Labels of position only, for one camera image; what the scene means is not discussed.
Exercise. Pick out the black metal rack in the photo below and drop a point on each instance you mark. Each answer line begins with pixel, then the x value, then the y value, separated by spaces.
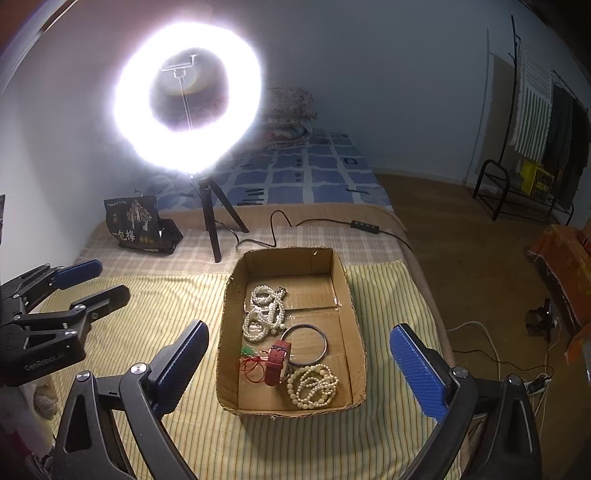
pixel 494 184

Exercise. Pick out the silver bangle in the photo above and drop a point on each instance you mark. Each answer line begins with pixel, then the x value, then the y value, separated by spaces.
pixel 326 344

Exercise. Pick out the white striped hanging towel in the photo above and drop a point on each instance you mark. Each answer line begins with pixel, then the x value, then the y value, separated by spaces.
pixel 531 110

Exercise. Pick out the black clamp device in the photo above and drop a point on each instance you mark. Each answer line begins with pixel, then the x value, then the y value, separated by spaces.
pixel 542 318

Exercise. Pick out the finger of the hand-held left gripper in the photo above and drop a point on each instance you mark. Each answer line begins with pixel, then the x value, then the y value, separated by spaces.
pixel 78 273
pixel 104 300

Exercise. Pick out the black tripod stand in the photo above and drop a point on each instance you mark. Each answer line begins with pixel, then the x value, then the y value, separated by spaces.
pixel 213 240

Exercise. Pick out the dark hanging clothes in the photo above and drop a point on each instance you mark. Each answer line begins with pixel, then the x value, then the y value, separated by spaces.
pixel 570 147

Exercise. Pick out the cardboard box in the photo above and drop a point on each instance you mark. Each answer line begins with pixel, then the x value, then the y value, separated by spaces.
pixel 332 332

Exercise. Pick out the orange cloth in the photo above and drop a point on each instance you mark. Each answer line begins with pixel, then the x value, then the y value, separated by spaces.
pixel 561 249

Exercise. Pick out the pink checkered blanket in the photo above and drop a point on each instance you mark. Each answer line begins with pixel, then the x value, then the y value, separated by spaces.
pixel 138 266

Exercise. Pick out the blue patterned bedsheet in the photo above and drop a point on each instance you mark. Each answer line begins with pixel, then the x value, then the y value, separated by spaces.
pixel 323 175

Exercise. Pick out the white power strip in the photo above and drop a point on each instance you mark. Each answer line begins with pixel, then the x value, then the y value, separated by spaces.
pixel 538 383

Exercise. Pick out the black snack bag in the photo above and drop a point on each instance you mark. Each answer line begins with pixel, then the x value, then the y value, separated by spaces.
pixel 134 226

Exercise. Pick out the yellow crate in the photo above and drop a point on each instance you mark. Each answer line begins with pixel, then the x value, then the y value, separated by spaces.
pixel 538 180

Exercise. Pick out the striped yellow cloth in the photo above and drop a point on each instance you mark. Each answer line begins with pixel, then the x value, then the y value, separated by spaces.
pixel 184 295

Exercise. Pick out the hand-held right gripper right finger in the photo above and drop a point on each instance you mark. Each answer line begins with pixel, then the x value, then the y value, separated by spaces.
pixel 418 369

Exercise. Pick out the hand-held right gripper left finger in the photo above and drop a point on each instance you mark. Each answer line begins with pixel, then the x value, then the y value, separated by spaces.
pixel 184 357

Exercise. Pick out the black clothes stand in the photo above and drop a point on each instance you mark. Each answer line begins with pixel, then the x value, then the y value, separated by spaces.
pixel 513 46

